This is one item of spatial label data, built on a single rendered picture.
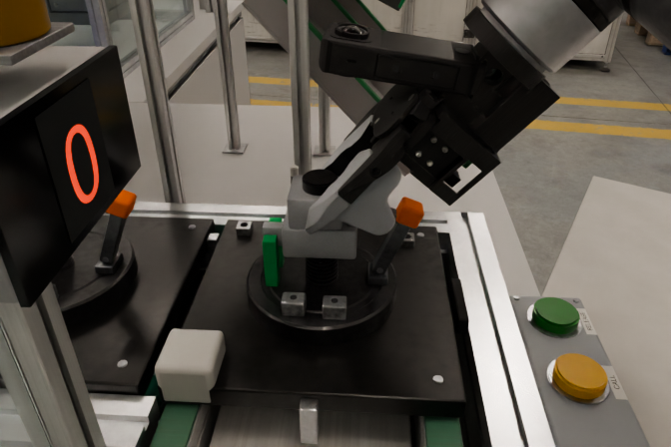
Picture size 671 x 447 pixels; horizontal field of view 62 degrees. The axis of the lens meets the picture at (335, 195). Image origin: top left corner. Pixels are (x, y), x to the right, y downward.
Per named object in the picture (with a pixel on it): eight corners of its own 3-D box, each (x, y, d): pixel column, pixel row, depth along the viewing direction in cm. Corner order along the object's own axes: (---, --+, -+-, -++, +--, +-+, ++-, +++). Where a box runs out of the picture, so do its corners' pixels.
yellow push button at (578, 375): (592, 369, 47) (598, 352, 46) (609, 409, 44) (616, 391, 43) (544, 367, 47) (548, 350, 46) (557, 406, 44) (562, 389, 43)
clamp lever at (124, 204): (122, 254, 54) (138, 193, 50) (114, 267, 52) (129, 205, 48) (85, 242, 53) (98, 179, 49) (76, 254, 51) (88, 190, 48)
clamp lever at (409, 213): (387, 265, 52) (423, 202, 48) (387, 278, 51) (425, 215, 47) (352, 252, 52) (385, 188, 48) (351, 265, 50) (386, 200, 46)
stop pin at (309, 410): (319, 431, 45) (319, 397, 43) (318, 444, 44) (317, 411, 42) (302, 430, 45) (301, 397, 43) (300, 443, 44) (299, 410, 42)
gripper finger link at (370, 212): (353, 278, 45) (431, 197, 43) (296, 238, 43) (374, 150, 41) (349, 260, 48) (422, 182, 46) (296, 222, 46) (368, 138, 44)
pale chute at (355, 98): (416, 134, 80) (440, 116, 78) (404, 177, 69) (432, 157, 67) (278, -17, 74) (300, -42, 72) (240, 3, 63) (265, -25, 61)
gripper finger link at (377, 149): (352, 213, 41) (434, 123, 39) (337, 201, 41) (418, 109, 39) (347, 189, 46) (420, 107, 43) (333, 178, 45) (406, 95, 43)
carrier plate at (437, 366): (435, 239, 64) (436, 224, 63) (463, 419, 43) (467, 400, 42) (229, 232, 65) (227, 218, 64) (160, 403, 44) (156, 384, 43)
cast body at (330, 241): (357, 231, 52) (358, 165, 48) (355, 260, 48) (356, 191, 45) (268, 228, 52) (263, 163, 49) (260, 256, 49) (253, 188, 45)
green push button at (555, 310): (567, 312, 53) (572, 296, 52) (581, 343, 50) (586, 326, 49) (525, 310, 53) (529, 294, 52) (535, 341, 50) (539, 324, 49)
